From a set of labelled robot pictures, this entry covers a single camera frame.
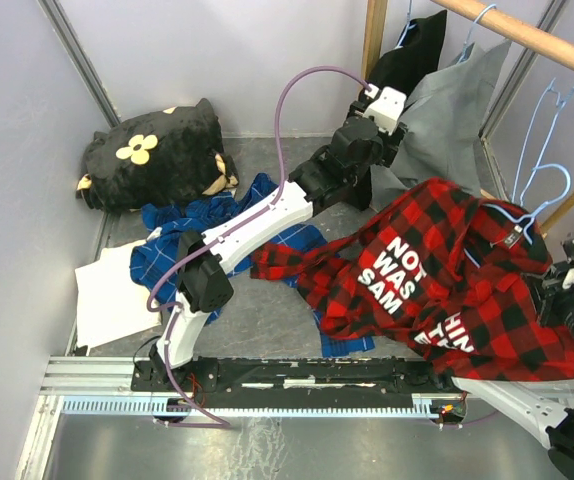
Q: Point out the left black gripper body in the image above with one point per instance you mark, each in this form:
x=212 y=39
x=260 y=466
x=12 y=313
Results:
x=391 y=144

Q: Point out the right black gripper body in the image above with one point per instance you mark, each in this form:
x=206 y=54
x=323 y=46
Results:
x=555 y=303

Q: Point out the red black plaid shirt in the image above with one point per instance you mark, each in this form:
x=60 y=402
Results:
x=445 y=273

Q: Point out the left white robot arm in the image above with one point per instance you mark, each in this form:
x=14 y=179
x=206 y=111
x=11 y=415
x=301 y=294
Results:
x=205 y=259

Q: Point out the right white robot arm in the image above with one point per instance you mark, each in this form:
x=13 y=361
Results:
x=548 y=421

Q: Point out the grey hanging shirt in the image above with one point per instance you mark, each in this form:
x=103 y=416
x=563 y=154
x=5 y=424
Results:
x=443 y=116

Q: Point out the blue hanger under black garment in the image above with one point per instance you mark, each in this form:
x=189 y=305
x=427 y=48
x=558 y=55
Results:
x=408 y=27

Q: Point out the black hanging garment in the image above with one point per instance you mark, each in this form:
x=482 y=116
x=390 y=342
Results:
x=402 y=70

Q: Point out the black flower-print garment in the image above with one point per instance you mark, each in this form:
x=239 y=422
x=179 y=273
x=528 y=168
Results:
x=167 y=157

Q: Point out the white folded cloth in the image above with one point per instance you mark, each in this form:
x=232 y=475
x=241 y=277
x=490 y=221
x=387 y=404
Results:
x=110 y=305

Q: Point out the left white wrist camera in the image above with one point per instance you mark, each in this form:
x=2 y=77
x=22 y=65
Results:
x=383 y=106

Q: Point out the wooden clothes rack frame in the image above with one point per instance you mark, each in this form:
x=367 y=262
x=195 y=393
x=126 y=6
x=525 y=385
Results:
x=509 y=27

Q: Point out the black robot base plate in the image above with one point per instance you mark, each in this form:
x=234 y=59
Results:
x=245 y=383

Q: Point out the light blue cable duct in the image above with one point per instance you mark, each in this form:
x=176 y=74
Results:
x=162 y=407

